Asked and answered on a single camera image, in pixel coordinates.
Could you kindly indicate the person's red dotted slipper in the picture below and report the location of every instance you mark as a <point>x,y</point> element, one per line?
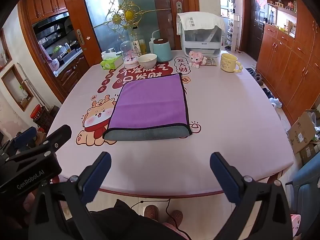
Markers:
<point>175,218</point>
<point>151,212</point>

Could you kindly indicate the glass dome with pink base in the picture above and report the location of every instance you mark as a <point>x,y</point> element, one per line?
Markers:
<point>129,55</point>

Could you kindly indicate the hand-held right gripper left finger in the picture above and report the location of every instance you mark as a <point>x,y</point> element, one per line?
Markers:
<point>97,178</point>

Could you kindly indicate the white bowl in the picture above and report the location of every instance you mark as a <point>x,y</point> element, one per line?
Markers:
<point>147,60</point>

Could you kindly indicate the wooden wall cabinet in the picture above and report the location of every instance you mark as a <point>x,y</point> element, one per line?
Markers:
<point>287,62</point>

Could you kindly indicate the wooden framed wall niche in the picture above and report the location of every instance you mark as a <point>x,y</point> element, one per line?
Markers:
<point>17,87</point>

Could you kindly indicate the silver packet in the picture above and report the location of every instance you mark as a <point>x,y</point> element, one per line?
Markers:
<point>210,61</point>

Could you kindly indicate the yellow oil bottle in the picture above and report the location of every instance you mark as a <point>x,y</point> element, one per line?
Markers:
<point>143,47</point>

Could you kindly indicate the purple and grey towel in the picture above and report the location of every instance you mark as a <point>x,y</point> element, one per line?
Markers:
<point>150,100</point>

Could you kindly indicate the dark entry door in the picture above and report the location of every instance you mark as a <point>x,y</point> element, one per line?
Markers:
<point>255,30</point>

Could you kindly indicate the wooden kitchen cabinets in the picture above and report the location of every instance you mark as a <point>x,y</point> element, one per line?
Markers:
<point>47,3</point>

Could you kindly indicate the white and blue slippers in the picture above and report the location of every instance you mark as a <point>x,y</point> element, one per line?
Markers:
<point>276,103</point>

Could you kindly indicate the yellow mug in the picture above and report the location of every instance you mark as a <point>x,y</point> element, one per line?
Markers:
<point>228,63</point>

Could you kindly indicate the red lidded jar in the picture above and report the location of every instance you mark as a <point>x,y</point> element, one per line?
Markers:
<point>36,111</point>

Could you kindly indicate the person's dark clothing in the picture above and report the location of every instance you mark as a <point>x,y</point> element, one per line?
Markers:
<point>125,225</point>

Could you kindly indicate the clear labelled bottle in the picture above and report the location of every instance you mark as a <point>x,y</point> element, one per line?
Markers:
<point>136,46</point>

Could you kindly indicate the dark blue shoes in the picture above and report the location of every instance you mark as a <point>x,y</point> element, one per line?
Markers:
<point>268,92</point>

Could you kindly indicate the pink hanging cloth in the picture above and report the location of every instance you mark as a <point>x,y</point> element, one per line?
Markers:
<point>48,56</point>

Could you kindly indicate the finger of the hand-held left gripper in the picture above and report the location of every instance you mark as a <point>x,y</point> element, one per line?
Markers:
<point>25,133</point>
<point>58,136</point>

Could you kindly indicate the pink printed tablecloth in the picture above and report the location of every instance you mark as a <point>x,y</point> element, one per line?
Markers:
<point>225,120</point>

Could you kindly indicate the small glass jar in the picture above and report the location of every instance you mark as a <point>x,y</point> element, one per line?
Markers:
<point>111,51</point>

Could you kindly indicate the grey slippers pair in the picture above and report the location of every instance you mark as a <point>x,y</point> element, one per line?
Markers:
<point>256,77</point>

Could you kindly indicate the green tissue box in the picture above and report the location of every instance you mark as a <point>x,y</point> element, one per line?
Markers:
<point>110,63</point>

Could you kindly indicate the white shoe rack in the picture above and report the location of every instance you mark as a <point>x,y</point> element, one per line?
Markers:
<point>232,32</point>

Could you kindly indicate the gold door ornament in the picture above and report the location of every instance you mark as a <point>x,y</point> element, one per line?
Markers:
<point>126,11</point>

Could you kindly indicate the white cloth cover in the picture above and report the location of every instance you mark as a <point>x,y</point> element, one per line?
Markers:
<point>200,20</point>

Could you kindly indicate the pink plush toy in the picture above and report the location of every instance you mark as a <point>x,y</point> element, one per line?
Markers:
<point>196,58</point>

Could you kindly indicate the open cardboard box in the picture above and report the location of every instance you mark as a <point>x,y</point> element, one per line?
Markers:
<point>301,130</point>

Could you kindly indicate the white squeeze bottle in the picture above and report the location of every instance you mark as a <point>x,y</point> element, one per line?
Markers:
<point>151,46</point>

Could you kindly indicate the closed cardboard box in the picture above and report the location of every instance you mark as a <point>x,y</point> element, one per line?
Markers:
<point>308,153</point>

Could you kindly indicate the blue chair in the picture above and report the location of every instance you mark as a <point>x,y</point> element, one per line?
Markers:
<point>307,187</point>

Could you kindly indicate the white countertop appliance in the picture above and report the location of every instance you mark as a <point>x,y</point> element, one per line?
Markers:
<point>202,42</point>

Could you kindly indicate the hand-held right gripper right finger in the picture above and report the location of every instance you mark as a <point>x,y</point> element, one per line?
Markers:
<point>226,178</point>

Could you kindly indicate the teal container with brown lid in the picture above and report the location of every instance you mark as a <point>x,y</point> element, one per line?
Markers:
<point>162,50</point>

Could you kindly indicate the frosted glass sliding door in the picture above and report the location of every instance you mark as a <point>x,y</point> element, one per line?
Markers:
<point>100,10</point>

